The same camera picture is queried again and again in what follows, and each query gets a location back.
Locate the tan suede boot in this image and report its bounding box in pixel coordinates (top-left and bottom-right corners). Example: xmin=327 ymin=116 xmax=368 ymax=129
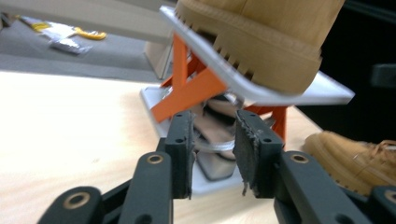
xmin=175 ymin=0 xmax=347 ymax=96
xmin=303 ymin=130 xmax=396 ymax=197

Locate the clear plastic bag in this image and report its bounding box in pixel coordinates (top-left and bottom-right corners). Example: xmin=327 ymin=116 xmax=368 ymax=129
xmin=18 ymin=15 xmax=94 ymax=56

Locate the yellow curved item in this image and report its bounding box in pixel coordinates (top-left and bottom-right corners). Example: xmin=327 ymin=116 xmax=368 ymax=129
xmin=73 ymin=26 xmax=107 ymax=41

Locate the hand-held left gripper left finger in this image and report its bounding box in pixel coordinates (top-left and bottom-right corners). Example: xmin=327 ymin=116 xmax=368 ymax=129
xmin=118 ymin=110 xmax=195 ymax=224

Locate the light wooden desk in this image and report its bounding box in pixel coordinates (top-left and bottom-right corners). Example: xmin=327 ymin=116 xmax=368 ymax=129
xmin=0 ymin=0 xmax=185 ymax=80

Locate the black sandal silver strap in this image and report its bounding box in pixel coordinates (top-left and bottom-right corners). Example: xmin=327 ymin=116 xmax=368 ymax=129
xmin=191 ymin=104 xmax=241 ymax=182
xmin=205 ymin=94 xmax=250 ymax=119

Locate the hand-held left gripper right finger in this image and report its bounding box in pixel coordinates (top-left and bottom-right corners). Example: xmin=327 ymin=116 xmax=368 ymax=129
xmin=233 ymin=109 xmax=372 ymax=224

